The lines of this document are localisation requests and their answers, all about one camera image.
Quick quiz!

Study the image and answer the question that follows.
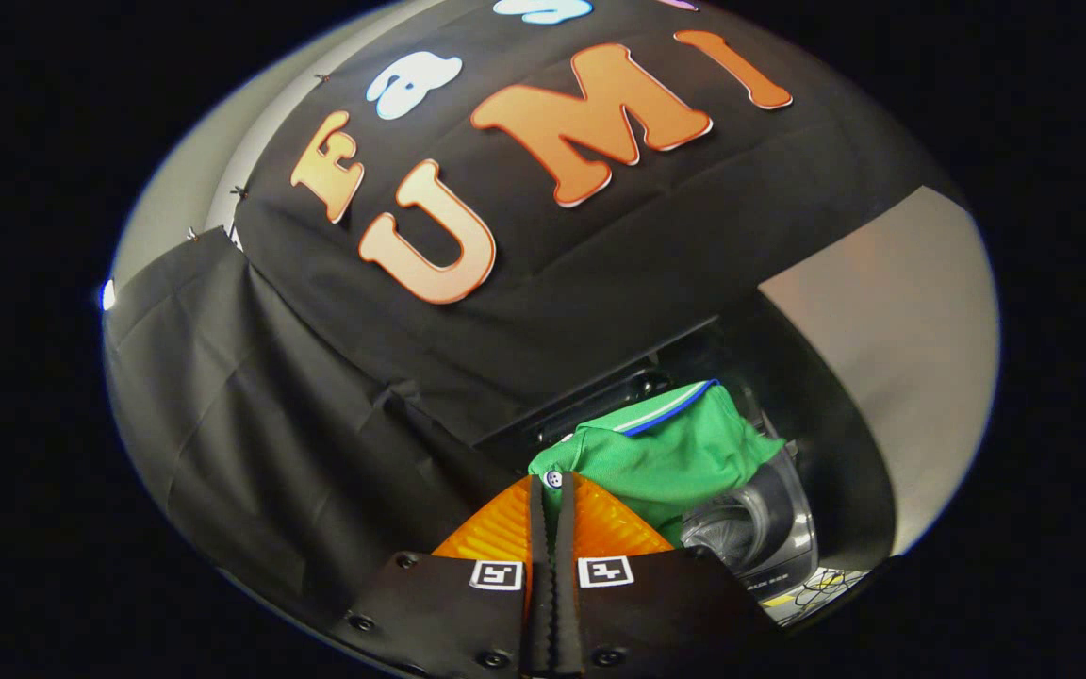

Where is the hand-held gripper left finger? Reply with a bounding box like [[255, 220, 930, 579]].
[[331, 476, 554, 676]]

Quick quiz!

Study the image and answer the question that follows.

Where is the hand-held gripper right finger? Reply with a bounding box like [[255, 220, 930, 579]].
[[554, 472, 789, 679]]

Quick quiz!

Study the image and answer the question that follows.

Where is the green polo shirt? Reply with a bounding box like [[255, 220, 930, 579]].
[[529, 380, 784, 548]]

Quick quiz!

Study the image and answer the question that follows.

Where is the grey washing machine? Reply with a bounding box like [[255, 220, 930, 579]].
[[675, 406, 869, 628]]

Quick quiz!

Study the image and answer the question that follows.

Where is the black backdrop cloth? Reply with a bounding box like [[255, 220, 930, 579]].
[[102, 0, 968, 623]]

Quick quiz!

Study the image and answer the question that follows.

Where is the row of black cloth clips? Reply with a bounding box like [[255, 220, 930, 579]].
[[183, 71, 332, 241]]

